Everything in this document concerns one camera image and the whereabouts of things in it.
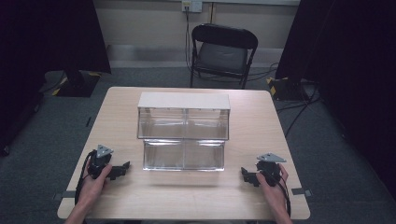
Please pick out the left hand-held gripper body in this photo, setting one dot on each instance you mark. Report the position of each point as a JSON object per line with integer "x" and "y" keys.
{"x": 100, "y": 160}

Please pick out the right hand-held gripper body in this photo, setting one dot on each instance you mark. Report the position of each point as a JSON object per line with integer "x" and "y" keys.
{"x": 270, "y": 169}

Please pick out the person's left hand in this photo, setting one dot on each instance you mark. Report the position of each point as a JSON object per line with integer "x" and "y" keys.
{"x": 93, "y": 185}

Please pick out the person's right hand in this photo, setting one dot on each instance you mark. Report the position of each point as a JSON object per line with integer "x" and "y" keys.
{"x": 274, "y": 194}

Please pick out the grey tape strip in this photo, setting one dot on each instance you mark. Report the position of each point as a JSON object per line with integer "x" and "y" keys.
{"x": 63, "y": 195}
{"x": 301, "y": 191}

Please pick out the small dark floor strip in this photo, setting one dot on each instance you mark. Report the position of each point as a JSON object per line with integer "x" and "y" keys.
{"x": 88, "y": 121}

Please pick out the clear plastic drawer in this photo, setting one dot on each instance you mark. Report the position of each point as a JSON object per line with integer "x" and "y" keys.
{"x": 183, "y": 155}
{"x": 183, "y": 126}

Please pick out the black stand base striped tape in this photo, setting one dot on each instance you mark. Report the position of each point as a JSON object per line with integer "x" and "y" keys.
{"x": 77, "y": 85}
{"x": 286, "y": 89}

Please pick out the white-topped clear drawer cabinet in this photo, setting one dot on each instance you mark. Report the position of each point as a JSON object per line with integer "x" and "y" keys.
{"x": 183, "y": 101}

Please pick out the black folding chair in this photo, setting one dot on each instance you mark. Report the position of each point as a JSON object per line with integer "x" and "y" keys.
{"x": 222, "y": 56}

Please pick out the black curtain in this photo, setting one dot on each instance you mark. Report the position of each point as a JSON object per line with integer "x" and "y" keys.
{"x": 46, "y": 37}
{"x": 348, "y": 62}

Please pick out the white wall socket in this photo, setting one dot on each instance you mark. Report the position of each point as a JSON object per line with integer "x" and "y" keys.
{"x": 192, "y": 5}

